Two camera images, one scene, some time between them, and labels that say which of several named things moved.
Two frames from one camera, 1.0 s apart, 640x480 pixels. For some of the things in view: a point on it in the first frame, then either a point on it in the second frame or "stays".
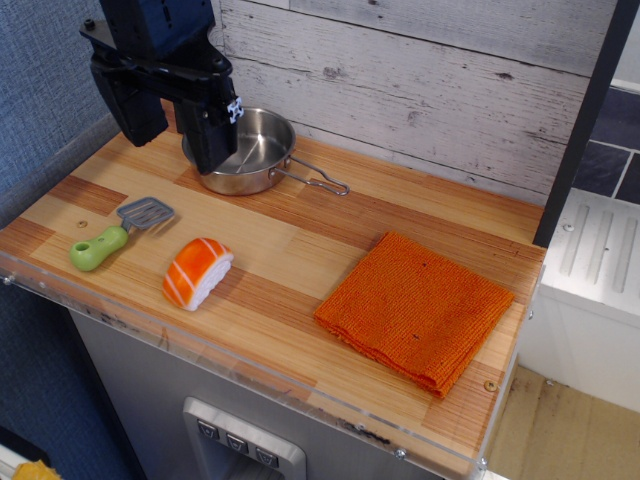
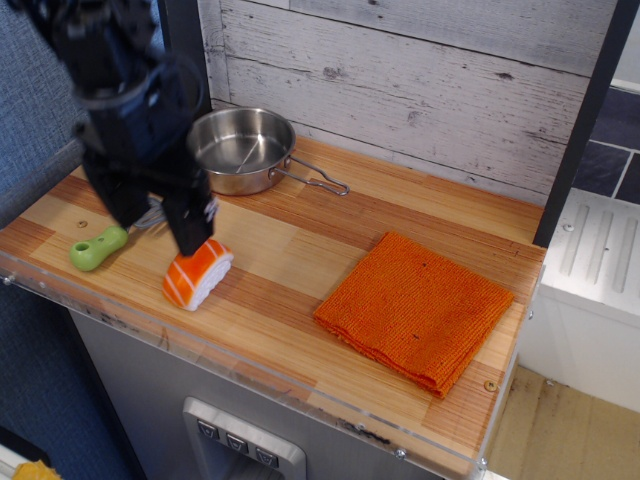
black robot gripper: x=170 y=39 -> x=139 y=121
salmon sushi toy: x=195 y=271 stays
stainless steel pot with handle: x=265 y=144 stays
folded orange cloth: x=416 y=309 stays
